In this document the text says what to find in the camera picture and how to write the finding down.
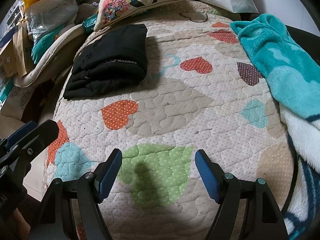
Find teal cloth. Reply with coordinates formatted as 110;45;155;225
31;27;63;65

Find teal fleece blanket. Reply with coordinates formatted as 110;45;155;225
229;14;320;240

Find cardboard boxes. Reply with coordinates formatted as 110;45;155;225
0;22;33;78

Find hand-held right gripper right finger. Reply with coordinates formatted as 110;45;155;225
194;149;285;240

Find teal packet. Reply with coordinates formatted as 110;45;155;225
81;14;100;32

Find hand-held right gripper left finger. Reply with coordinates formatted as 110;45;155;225
29;148;123;240

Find floral print pillow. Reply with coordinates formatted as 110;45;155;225
94;0;195;32

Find black pants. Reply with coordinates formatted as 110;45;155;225
62;24;148;100

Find patterned white cushion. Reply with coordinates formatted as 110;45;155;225
0;85;35;120

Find clear plastic bag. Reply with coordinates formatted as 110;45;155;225
25;0;79;40

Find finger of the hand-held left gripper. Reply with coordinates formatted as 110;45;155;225
10;119;60;158
0;120;38;153

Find beige cushion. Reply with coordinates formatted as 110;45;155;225
14;24;87;88

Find heart print quilted mat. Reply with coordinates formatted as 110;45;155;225
41;0;297;240

